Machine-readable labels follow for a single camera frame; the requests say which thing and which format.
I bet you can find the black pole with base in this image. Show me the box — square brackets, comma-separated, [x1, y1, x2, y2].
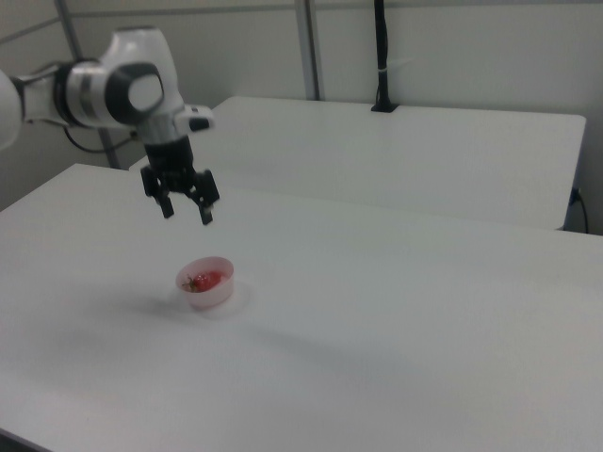
[370, 0, 400, 113]

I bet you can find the slanted aluminium frame post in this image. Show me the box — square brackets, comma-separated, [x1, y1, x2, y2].
[54, 0, 120, 170]

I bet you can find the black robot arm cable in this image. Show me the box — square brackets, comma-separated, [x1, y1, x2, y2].
[64, 126, 139, 153]

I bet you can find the red strawberry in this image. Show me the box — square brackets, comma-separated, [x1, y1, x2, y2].
[182, 269, 222, 293]

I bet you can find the pink plastic bowl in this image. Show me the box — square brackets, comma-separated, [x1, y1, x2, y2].
[175, 255, 236, 312]

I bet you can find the black wall cable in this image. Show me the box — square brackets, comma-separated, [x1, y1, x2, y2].
[575, 187, 591, 234]

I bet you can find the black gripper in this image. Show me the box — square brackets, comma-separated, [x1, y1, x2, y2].
[139, 135, 221, 226]

